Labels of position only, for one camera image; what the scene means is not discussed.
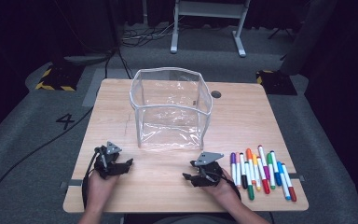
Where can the grey tape strip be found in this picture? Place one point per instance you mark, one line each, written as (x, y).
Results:
(74, 183)
(300, 178)

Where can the person's left hand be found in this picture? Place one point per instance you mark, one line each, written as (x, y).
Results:
(99, 189)

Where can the orange marker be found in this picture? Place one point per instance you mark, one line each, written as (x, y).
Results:
(249, 154)

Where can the person's grey lap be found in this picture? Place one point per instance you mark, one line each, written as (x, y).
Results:
(192, 220)

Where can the grey table grommet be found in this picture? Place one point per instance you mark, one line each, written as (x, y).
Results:
(216, 94)

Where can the light blue marker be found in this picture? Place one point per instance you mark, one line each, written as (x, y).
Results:
(280, 168)

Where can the black tripod legs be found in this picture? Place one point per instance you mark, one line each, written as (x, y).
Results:
(273, 33)

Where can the magenta marker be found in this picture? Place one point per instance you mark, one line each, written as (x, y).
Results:
(262, 155)

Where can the black marker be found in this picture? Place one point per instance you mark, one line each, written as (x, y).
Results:
(245, 183)

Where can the grey covered post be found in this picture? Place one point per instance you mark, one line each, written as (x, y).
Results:
(307, 37)

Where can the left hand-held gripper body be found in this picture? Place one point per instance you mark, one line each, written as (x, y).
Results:
(104, 165)

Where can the brown-red marker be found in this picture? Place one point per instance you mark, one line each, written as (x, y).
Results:
(292, 194)

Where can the person's right hand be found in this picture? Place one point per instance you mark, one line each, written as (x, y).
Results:
(225, 189)

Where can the grey stand base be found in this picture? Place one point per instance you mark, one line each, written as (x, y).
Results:
(87, 59)

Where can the white metal stand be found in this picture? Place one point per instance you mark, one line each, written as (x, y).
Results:
(211, 9)

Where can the purple marker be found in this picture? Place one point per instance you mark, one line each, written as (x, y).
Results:
(233, 158)

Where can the yellow marker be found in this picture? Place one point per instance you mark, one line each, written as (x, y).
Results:
(254, 160)

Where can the dark green marker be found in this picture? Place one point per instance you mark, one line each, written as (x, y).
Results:
(250, 194)

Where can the dark blue marker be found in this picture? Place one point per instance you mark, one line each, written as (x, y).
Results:
(278, 180)

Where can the light green marker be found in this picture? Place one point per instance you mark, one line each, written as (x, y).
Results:
(269, 158)

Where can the red marker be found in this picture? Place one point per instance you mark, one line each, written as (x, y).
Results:
(266, 188)

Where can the yellow-black striped base plate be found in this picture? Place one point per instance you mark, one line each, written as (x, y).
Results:
(59, 77)
(276, 84)

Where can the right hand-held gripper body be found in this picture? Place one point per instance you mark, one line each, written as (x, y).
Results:
(209, 174)

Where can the clear plastic pouch white trim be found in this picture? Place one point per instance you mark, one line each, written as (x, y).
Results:
(167, 106)

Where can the pink marker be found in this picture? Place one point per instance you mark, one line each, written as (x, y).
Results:
(238, 174)

